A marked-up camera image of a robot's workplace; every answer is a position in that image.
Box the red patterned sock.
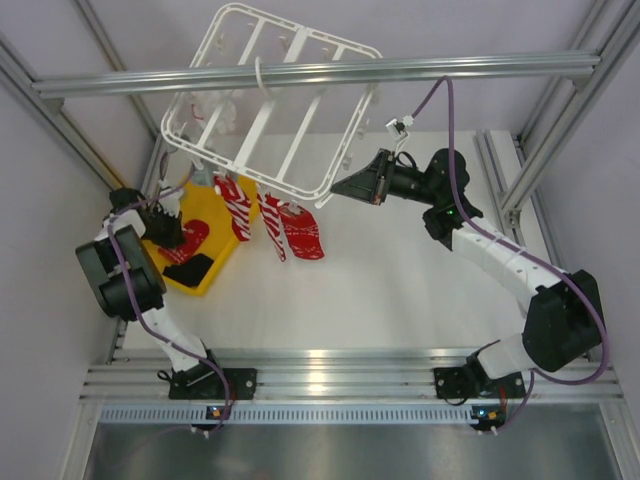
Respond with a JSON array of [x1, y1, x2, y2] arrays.
[[158, 219, 210, 265]]

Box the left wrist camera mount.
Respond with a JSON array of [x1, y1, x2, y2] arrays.
[[155, 182, 184, 218]]

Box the white plastic clip hanger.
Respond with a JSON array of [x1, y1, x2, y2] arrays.
[[161, 3, 382, 208]]

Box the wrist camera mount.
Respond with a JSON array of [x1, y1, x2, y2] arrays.
[[385, 115, 414, 141], [155, 182, 184, 218]]

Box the aluminium top crossbar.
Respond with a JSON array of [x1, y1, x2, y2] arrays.
[[31, 50, 601, 98]]

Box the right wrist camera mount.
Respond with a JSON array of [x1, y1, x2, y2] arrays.
[[385, 115, 414, 141]]

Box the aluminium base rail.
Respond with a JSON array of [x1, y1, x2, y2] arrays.
[[79, 347, 624, 406]]

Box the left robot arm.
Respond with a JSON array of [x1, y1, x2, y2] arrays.
[[75, 188, 232, 404]]

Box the yellow plastic tray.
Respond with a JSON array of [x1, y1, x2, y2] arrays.
[[143, 183, 240, 296]]

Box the perforated cable duct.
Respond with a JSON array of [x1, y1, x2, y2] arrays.
[[99, 403, 504, 425]]

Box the red white striped sock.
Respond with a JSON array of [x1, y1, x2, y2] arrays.
[[214, 175, 251, 242], [257, 187, 286, 262]]

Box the black sock in tray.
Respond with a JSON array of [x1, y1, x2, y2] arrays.
[[162, 253, 214, 288]]

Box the red sock in tray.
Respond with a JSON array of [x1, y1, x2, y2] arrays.
[[278, 202, 325, 260]]

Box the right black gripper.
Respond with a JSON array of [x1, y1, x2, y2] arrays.
[[334, 149, 441, 207]]

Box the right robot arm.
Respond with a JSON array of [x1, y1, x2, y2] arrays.
[[330, 148, 606, 405]]

